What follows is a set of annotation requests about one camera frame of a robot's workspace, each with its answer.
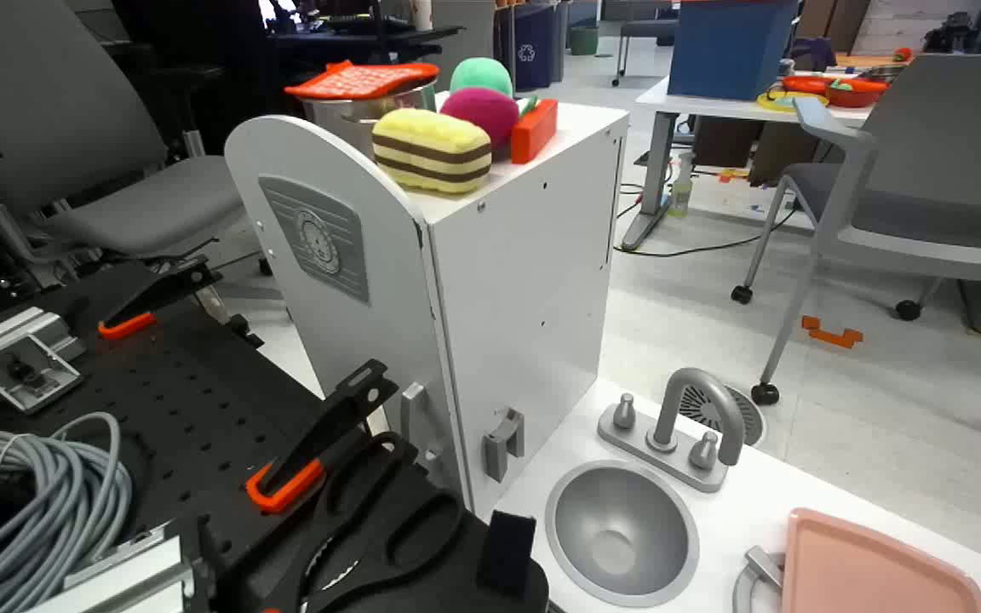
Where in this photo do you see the grey round floor plate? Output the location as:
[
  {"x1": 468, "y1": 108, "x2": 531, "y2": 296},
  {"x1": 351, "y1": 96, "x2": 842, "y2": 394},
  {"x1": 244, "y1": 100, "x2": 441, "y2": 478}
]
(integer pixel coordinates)
[{"x1": 679, "y1": 381, "x2": 769, "y2": 450}]

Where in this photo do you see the steel cooking pot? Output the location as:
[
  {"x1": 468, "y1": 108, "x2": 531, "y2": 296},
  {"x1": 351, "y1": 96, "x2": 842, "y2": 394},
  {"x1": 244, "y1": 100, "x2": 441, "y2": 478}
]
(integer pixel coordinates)
[{"x1": 303, "y1": 91, "x2": 401, "y2": 129}]

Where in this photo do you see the silver mounting plate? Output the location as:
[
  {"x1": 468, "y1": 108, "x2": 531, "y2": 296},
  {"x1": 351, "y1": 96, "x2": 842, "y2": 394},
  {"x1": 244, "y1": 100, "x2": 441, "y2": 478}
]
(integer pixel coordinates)
[{"x1": 0, "y1": 334, "x2": 81, "y2": 416}]

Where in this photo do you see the silver metal bracket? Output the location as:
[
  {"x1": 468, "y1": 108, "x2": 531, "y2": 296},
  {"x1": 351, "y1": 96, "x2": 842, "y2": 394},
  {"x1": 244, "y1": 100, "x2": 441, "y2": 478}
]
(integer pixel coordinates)
[{"x1": 57, "y1": 526, "x2": 195, "y2": 613}]

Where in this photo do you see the small orange floor tape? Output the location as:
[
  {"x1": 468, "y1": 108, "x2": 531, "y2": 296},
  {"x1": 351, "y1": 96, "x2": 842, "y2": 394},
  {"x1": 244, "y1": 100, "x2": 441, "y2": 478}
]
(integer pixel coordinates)
[{"x1": 798, "y1": 313, "x2": 865, "y2": 350}]

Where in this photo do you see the orange wooden block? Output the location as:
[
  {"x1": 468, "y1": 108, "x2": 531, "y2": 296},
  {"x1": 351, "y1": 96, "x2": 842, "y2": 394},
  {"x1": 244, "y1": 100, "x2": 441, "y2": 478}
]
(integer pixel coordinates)
[{"x1": 508, "y1": 96, "x2": 563, "y2": 168}]

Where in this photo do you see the white toy kitchen counter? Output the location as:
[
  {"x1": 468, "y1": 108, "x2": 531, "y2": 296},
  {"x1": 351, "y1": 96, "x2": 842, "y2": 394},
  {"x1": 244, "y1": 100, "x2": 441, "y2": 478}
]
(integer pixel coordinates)
[{"x1": 488, "y1": 372, "x2": 981, "y2": 613}]

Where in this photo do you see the yellow striped plush sponge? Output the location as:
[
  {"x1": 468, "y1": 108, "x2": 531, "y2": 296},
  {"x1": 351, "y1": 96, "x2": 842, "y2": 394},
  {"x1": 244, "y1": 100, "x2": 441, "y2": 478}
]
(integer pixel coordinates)
[{"x1": 368, "y1": 107, "x2": 497, "y2": 200}]

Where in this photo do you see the blue recycling bin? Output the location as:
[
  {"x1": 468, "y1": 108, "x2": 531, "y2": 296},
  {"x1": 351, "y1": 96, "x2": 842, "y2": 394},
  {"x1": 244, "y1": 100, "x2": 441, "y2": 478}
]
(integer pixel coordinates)
[{"x1": 492, "y1": 0, "x2": 570, "y2": 96}]

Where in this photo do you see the grey toy sink basin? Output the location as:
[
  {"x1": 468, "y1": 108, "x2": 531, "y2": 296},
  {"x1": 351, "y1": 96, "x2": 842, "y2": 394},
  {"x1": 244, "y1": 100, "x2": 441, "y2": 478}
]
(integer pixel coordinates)
[{"x1": 540, "y1": 459, "x2": 701, "y2": 610}]

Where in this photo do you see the grey cable bundle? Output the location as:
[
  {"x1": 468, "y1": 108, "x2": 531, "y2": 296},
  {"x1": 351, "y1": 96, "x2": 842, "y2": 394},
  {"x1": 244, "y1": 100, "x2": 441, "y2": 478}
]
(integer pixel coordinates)
[{"x1": 0, "y1": 410, "x2": 135, "y2": 613}]

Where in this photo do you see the grey toy faucet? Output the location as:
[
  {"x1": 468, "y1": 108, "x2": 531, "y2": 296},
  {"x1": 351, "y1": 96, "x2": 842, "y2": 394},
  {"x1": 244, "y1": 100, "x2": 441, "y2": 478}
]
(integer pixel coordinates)
[{"x1": 596, "y1": 364, "x2": 751, "y2": 493}]

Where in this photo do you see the white work table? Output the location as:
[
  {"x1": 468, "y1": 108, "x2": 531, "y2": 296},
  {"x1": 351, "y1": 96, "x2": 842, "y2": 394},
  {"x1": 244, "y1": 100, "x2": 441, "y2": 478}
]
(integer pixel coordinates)
[{"x1": 635, "y1": 76, "x2": 874, "y2": 255}]

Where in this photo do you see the grey office chair with armrests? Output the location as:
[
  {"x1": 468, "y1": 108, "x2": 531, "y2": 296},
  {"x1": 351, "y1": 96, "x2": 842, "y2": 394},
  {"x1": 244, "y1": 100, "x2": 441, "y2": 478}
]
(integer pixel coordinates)
[{"x1": 730, "y1": 51, "x2": 981, "y2": 445}]

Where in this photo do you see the grey padded chair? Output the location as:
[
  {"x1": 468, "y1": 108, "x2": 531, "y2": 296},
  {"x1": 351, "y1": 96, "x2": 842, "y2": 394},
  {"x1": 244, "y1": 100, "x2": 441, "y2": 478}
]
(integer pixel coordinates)
[{"x1": 0, "y1": 0, "x2": 252, "y2": 267}]

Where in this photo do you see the green plush ball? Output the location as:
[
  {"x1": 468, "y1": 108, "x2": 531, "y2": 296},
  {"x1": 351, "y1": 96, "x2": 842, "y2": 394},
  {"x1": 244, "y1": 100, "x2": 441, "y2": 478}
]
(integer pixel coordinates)
[{"x1": 445, "y1": 55, "x2": 518, "y2": 100}]

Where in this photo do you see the black floor power cable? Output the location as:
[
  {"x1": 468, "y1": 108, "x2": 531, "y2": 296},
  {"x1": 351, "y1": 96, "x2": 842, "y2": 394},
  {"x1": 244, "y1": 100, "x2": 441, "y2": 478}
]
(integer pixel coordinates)
[{"x1": 614, "y1": 200, "x2": 800, "y2": 263}]

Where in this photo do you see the pink plastic plate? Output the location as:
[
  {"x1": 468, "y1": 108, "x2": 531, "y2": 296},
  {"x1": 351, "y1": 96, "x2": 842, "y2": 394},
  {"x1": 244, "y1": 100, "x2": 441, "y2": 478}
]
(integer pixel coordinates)
[{"x1": 781, "y1": 509, "x2": 981, "y2": 613}]

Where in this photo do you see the blue storage bin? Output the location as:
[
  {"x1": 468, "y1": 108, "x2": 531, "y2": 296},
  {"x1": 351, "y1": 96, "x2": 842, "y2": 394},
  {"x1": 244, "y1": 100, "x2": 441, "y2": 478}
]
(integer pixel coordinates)
[{"x1": 669, "y1": 0, "x2": 800, "y2": 103}]

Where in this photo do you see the green spray bottle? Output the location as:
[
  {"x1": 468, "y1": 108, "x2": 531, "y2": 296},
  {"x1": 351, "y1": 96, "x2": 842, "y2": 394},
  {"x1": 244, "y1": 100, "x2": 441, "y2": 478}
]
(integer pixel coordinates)
[{"x1": 664, "y1": 147, "x2": 701, "y2": 223}]

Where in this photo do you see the black foam block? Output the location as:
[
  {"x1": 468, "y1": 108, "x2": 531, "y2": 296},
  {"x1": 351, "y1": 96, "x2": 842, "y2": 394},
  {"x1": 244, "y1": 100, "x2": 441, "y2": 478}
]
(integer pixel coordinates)
[{"x1": 472, "y1": 509, "x2": 540, "y2": 601}]

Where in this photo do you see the white toy kitchen cabinet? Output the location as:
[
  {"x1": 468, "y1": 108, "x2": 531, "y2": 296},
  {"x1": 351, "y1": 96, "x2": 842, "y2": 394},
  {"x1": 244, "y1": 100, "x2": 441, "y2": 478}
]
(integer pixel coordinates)
[{"x1": 220, "y1": 100, "x2": 629, "y2": 523}]

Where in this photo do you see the grey cabinet door handle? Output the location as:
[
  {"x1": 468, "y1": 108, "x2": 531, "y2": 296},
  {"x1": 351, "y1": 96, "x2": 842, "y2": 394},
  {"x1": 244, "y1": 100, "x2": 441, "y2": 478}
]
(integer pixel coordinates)
[{"x1": 481, "y1": 407, "x2": 527, "y2": 485}]

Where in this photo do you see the orange plastic bowl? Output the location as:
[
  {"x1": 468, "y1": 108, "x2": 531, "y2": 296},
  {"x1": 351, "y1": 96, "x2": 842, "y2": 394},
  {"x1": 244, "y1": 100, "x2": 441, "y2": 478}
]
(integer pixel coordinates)
[{"x1": 781, "y1": 67, "x2": 892, "y2": 114}]

